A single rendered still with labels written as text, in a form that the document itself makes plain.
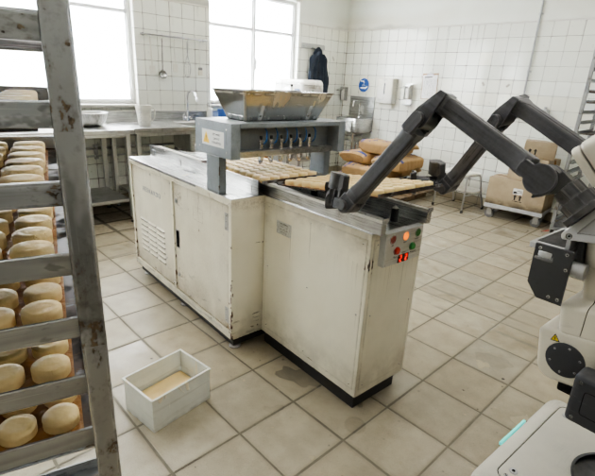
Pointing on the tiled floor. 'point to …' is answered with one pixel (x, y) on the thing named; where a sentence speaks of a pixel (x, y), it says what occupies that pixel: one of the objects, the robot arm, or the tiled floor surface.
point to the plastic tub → (166, 389)
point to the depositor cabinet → (201, 245)
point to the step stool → (470, 189)
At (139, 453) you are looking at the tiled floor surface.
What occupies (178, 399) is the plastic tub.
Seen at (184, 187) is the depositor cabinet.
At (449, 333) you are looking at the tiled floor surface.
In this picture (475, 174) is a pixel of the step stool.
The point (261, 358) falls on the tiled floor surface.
